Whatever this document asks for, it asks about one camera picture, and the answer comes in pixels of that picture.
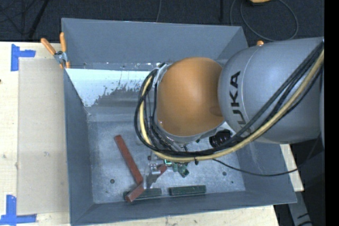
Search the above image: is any pale wood flat board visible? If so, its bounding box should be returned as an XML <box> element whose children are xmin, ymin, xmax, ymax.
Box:
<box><xmin>16</xmin><ymin>57</ymin><xmax>70</xmax><ymax>216</ymax></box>

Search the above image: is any grey metal bin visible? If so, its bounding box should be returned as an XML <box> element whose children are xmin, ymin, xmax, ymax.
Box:
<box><xmin>61</xmin><ymin>17</ymin><xmax>298</xmax><ymax>226</ymax></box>

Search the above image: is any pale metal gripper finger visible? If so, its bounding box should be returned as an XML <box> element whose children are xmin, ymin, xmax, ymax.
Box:
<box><xmin>145</xmin><ymin>162</ymin><xmax>162</xmax><ymax>190</ymax></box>

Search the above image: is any black cylinder on white bracket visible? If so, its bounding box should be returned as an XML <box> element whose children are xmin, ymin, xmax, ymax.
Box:
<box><xmin>208</xmin><ymin>129</ymin><xmax>231</xmax><ymax>148</ymax></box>

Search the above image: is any dark green flat block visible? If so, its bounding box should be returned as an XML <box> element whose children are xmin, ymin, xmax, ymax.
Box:
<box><xmin>168</xmin><ymin>185</ymin><xmax>207</xmax><ymax>196</ymax></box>
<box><xmin>123</xmin><ymin>187</ymin><xmax>163</xmax><ymax>201</ymax></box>

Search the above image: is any red-brown block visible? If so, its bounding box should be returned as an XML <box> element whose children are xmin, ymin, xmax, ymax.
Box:
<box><xmin>125</xmin><ymin>164</ymin><xmax>168</xmax><ymax>203</ymax></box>
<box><xmin>113</xmin><ymin>134</ymin><xmax>145</xmax><ymax>186</ymax></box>

